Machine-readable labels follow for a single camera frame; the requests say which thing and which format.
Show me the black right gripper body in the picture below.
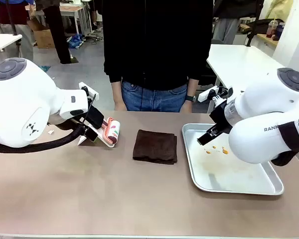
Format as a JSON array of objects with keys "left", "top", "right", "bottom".
[{"left": 209, "top": 101, "right": 234, "bottom": 136}]

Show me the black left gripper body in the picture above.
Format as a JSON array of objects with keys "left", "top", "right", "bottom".
[{"left": 85, "top": 94, "right": 106, "bottom": 130}]

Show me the brown cloth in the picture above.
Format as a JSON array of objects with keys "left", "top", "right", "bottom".
[{"left": 132, "top": 128, "right": 178, "bottom": 165}]

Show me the person's right forearm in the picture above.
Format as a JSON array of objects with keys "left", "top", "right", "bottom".
[{"left": 110, "top": 80, "right": 123, "bottom": 100}]

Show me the person's left forearm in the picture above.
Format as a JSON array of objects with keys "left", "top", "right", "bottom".
[{"left": 187, "top": 77, "right": 200, "bottom": 97}]

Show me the person's right hand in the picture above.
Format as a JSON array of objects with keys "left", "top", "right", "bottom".
[{"left": 113, "top": 98, "right": 128, "bottom": 112}]

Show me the person's left hand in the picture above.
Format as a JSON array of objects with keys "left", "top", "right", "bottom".
[{"left": 179, "top": 100, "right": 194, "bottom": 113}]

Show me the white lint roller holder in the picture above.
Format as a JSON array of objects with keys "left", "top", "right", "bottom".
[{"left": 77, "top": 124, "right": 121, "bottom": 149}]

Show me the pink lint roller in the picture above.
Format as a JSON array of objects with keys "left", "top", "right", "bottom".
[{"left": 101, "top": 117, "right": 122, "bottom": 145}]

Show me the silver metal tray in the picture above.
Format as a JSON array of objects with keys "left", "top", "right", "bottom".
[{"left": 181, "top": 122, "right": 285, "bottom": 196}]

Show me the large white table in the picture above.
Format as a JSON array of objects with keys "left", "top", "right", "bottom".
[{"left": 205, "top": 44, "right": 288, "bottom": 114}]

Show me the blue bag on floor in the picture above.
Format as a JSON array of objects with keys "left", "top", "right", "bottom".
[{"left": 66, "top": 34, "right": 85, "bottom": 50}]

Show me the bystander in grey trousers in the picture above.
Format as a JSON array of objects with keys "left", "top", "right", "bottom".
[{"left": 212, "top": 0, "right": 265, "bottom": 45}]

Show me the bystander in dark trousers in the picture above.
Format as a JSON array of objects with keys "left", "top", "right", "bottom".
[{"left": 35, "top": 0, "right": 73, "bottom": 65}]

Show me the person in black jacket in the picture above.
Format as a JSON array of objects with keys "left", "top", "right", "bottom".
[{"left": 100, "top": 0, "right": 214, "bottom": 113}]

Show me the brown cardboard box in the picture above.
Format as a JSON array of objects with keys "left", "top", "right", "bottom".
[{"left": 27, "top": 19, "right": 56, "bottom": 49}]

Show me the black bag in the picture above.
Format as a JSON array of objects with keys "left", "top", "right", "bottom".
[{"left": 240, "top": 18, "right": 275, "bottom": 36}]

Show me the plastic cup with red drink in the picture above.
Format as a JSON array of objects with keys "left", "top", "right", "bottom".
[{"left": 266, "top": 19, "right": 279, "bottom": 38}]

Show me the white desk with wooden top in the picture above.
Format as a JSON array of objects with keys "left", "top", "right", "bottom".
[{"left": 59, "top": 4, "right": 91, "bottom": 36}]

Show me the blue plastic cup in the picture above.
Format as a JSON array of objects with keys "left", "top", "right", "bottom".
[{"left": 274, "top": 21, "right": 287, "bottom": 41}]

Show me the small white table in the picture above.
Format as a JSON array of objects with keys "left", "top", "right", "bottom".
[{"left": 0, "top": 33, "right": 23, "bottom": 57}]

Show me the yellow jacket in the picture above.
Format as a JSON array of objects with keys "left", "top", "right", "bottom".
[{"left": 265, "top": 0, "right": 294, "bottom": 23}]

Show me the bystander in maroon top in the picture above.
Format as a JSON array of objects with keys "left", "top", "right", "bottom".
[{"left": 0, "top": 0, "right": 36, "bottom": 63}]

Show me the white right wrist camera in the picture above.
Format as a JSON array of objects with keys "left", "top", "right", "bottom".
[{"left": 197, "top": 85, "right": 234, "bottom": 106}]

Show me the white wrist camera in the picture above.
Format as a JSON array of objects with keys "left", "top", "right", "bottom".
[
  {"left": 197, "top": 85, "right": 234, "bottom": 106},
  {"left": 78, "top": 82, "right": 97, "bottom": 98}
]

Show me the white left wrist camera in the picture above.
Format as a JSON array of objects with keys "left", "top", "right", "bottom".
[{"left": 78, "top": 82, "right": 97, "bottom": 98}]

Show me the black sleeved left arm cable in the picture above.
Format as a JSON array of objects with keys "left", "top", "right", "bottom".
[{"left": 0, "top": 119, "right": 88, "bottom": 154}]

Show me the black right arm cable sleeve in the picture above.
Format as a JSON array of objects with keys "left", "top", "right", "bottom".
[{"left": 271, "top": 121, "right": 299, "bottom": 167}]

